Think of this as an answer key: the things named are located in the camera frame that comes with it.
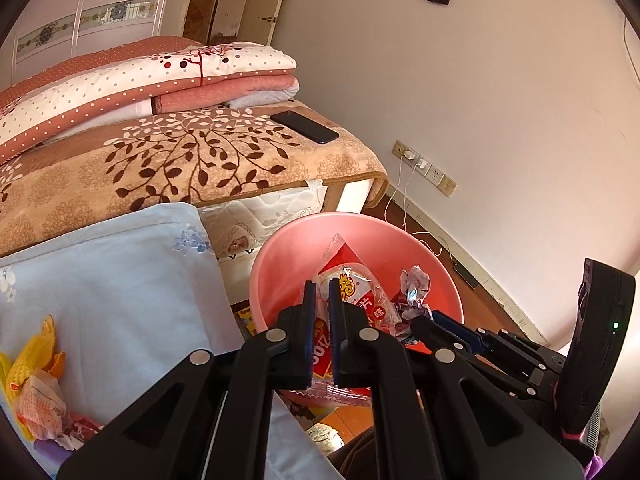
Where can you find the red and clear snack wrapper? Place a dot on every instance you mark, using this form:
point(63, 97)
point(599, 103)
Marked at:
point(350, 280)

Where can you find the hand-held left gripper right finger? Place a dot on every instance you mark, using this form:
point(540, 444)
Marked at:
point(334, 320)

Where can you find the brown leaf print blanket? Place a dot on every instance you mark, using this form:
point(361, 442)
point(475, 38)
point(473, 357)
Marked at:
point(150, 160)

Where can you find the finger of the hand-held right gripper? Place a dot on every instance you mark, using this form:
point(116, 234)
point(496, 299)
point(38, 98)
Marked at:
point(440, 334)
point(452, 324)

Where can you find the crumpled white red wrapper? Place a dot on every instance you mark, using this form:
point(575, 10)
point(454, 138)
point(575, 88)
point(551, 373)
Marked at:
point(42, 400)

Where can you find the white wardrobe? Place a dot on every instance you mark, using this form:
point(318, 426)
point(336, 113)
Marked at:
point(85, 15)

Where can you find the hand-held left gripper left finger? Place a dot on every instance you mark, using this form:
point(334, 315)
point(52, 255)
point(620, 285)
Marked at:
point(310, 320)

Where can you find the folded polka dot quilt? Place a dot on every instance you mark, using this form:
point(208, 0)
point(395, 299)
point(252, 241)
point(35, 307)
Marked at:
point(125, 80)

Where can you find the dark cloth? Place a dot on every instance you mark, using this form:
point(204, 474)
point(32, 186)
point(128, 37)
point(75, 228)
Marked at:
point(356, 455)

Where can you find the white wall socket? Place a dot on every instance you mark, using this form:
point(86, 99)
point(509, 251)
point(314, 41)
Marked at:
point(436, 175)

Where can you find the black smartphone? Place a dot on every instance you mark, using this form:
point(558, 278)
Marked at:
point(305, 126)

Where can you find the purple cloth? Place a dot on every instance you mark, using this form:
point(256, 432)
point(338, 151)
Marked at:
point(595, 462)

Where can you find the orange peel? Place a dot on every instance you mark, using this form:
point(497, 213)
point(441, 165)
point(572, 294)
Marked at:
point(35, 355)

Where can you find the white bed frame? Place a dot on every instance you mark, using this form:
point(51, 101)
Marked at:
point(354, 196)

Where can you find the white quilted mattress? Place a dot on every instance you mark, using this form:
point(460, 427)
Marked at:
point(265, 215)

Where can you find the black floor adapter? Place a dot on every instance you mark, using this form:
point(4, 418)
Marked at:
point(465, 275)

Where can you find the light blue floral cloth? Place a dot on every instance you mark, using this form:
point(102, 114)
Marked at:
point(135, 300)

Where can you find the wooden door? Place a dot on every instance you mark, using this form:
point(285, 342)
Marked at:
point(235, 0)

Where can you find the pink plastic basin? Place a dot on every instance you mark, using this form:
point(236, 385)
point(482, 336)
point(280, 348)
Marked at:
point(295, 255)

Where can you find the silver wrapper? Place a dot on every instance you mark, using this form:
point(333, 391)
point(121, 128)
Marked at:
point(412, 287)

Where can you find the white charger plug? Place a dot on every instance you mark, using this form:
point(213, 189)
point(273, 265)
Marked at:
point(412, 158)
point(425, 165)

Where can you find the beige wall socket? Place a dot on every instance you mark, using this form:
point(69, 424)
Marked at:
point(449, 186)
point(398, 148)

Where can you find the small pink wrapper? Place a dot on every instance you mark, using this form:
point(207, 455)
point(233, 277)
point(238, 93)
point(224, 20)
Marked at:
point(80, 427)

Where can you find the yellow printed paper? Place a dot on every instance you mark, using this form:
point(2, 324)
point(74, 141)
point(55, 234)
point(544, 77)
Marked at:
point(246, 321)

